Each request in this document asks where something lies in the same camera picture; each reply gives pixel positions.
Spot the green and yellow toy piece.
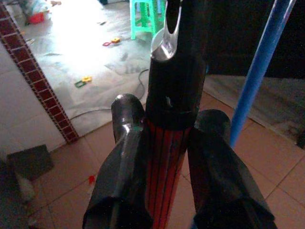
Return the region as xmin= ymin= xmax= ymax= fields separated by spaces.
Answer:
xmin=74 ymin=76 xmax=93 ymax=88

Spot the red basket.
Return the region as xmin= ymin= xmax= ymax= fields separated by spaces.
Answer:
xmin=28 ymin=12 xmax=45 ymax=24

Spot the red and black broom handle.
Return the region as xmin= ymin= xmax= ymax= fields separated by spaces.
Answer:
xmin=144 ymin=0 xmax=207 ymax=229

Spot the dark square box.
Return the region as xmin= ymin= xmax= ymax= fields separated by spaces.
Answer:
xmin=6 ymin=144 xmax=54 ymax=182

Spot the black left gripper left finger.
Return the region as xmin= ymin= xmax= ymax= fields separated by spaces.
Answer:
xmin=82 ymin=93 xmax=153 ymax=229

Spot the black floor cable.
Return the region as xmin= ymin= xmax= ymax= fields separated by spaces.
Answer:
xmin=70 ymin=68 xmax=149 ymax=120

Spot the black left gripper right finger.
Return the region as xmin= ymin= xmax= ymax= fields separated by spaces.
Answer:
xmin=187 ymin=109 xmax=278 ymax=229

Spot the blue pole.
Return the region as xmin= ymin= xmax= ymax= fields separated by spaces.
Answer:
xmin=229 ymin=0 xmax=297 ymax=148

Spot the green plastic stool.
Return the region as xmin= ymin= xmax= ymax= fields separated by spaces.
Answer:
xmin=129 ymin=0 xmax=167 ymax=41

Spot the dark grey floor mat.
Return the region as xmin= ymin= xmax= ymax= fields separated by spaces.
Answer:
xmin=204 ymin=74 xmax=305 ymax=146

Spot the white plastic bag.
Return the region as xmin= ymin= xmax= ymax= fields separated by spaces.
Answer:
xmin=23 ymin=0 xmax=52 ymax=15

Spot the red and yellow toy piece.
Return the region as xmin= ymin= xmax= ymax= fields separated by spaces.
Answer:
xmin=102 ymin=37 xmax=121 ymax=47

